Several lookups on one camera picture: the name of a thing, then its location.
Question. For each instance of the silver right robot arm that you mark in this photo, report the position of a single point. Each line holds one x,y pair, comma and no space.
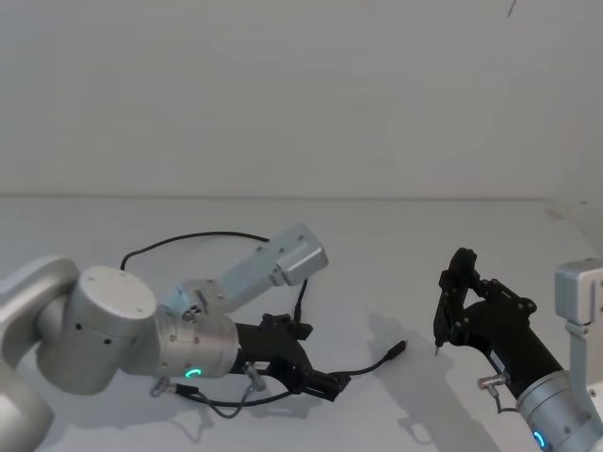
556,405

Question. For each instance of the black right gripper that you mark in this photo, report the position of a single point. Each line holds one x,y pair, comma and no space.
509,343

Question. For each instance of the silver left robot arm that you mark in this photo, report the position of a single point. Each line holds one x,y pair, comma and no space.
113,320

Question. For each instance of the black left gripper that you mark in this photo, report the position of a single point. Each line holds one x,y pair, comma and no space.
273,348

